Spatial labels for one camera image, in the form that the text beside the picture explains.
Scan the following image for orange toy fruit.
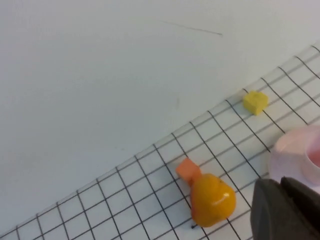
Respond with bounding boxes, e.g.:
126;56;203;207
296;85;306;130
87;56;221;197
190;173;237;230

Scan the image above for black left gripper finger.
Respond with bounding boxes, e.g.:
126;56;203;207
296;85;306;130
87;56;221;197
250;175;320;240

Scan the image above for orange foam block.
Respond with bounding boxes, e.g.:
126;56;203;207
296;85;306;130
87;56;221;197
175;157;202;186

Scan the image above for white black-grid table sheet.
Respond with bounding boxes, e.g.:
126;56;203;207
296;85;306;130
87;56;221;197
0;41;320;240

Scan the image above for yellow foam block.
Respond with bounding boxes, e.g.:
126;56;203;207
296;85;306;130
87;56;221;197
242;90;270;117

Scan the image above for pale pink plastic cup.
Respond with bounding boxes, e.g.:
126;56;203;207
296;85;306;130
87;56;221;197
268;125;320;191

